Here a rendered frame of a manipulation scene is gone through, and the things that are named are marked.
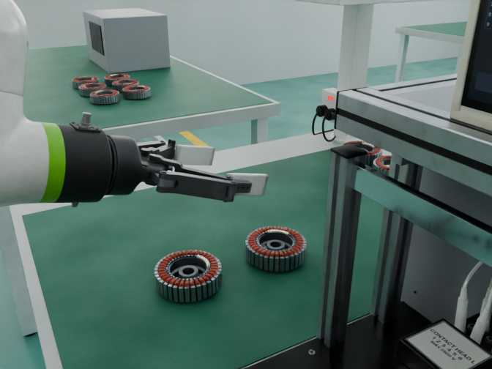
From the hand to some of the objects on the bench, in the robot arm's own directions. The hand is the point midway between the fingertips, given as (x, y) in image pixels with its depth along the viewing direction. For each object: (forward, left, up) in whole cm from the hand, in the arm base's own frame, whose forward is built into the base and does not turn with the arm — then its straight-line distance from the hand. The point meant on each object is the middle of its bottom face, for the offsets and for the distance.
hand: (230, 169), depth 72 cm
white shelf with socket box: (+55, +40, -21) cm, 71 cm away
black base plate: (-4, -49, -24) cm, 55 cm away
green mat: (+19, +15, -22) cm, 32 cm away
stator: (-6, +6, -22) cm, 23 cm away
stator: (+12, +5, -22) cm, 25 cm away
